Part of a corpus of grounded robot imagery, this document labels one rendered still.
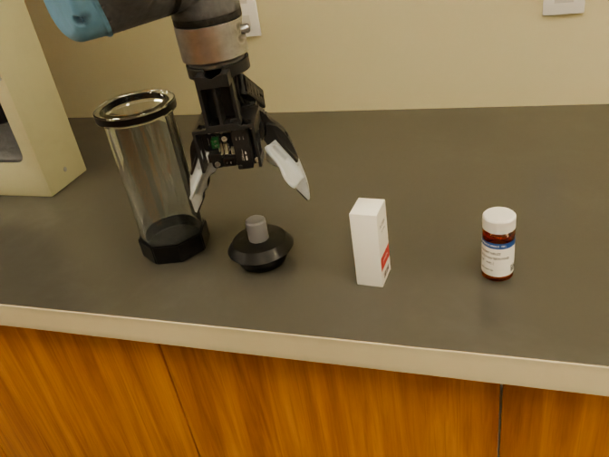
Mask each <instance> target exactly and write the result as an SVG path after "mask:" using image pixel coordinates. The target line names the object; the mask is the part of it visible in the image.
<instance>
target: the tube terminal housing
mask: <svg viewBox="0 0 609 457"><path fill-rule="evenodd" d="M0 76H1V78H2V81H0V103H1V105H2V108H3V110H4V112H5V116H6V118H7V120H8V122H9V124H10V127H11V129H12V131H13V134H14V136H15V139H16V141H17V143H18V146H19V148H20V150H21V153H22V155H23V160H22V161H20V162H0V195H7V196H40V197H52V196H54V195H55V194H56V193H58V192H59V191H60V190H62V189H63V188H64V187H66V186H67V185H68V184H69V183H71V182H72V181H73V180H75V179H76V178H77V177H79V176H80V175H81V174H82V173H84V172H85V171H86V167H85V164H84V162H83V159H82V155H81V153H80V150H79V147H78V145H77V142H76V139H75V138H74V135H73V131H72V128H71V125H70V123H69V121H68V118H67V115H66V113H65V110H64V108H63V104H62V101H61V98H60V96H59V93H58V91H57V89H56V86H55V83H54V81H53V77H52V74H51V72H50V69H49V66H48V64H47V62H46V59H45V57H44V52H43V49H42V47H41V45H40V42H39V40H38V37H37V34H36V32H35V30H34V25H33V23H32V20H31V17H30V15H29V13H28V10H27V8H26V5H25V2H24V0H0Z"/></svg>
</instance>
